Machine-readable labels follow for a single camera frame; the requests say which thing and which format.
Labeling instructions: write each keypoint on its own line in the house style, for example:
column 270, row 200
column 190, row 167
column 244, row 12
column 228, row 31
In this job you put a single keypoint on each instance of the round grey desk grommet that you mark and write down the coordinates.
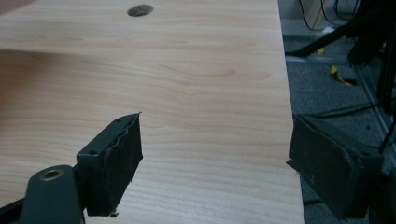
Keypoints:
column 140, row 10

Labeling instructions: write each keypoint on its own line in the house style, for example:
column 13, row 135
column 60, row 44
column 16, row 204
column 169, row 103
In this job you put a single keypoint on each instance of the yellow and black floor tape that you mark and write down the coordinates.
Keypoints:
column 341, row 77

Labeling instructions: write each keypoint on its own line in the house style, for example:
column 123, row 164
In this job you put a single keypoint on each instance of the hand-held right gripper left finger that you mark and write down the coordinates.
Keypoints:
column 115, row 168

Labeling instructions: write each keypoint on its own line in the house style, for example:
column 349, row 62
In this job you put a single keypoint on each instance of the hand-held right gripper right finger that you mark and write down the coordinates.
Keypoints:
column 327, row 161

